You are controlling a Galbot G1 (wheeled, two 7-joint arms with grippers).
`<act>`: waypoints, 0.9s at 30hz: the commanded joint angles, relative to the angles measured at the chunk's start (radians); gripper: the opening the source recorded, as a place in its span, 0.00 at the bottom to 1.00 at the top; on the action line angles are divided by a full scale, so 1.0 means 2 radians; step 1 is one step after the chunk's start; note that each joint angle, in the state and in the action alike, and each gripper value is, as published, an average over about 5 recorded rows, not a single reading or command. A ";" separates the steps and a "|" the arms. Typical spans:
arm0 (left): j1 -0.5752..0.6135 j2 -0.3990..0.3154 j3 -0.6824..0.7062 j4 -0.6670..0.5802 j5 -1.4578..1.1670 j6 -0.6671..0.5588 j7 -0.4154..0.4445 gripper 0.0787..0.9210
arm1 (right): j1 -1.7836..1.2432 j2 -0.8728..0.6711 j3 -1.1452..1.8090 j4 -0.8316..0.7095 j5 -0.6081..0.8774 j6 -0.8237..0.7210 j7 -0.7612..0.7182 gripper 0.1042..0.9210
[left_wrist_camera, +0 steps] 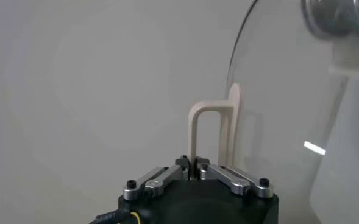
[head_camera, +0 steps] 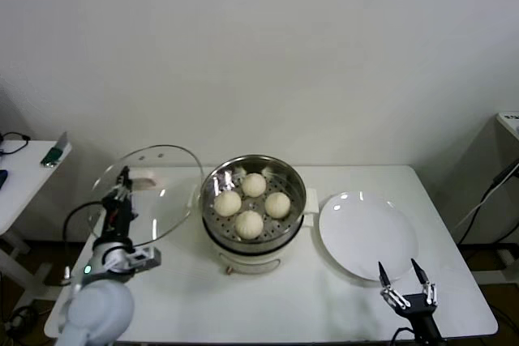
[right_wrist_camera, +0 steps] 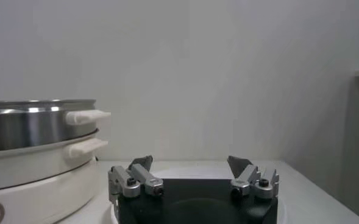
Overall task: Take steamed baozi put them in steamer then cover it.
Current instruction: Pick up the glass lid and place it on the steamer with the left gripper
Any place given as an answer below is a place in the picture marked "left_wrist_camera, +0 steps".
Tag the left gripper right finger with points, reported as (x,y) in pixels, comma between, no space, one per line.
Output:
(231,179)

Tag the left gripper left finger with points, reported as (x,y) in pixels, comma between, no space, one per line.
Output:
(161,181)

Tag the white electric cooking pot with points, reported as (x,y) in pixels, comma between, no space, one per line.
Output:
(356,54)

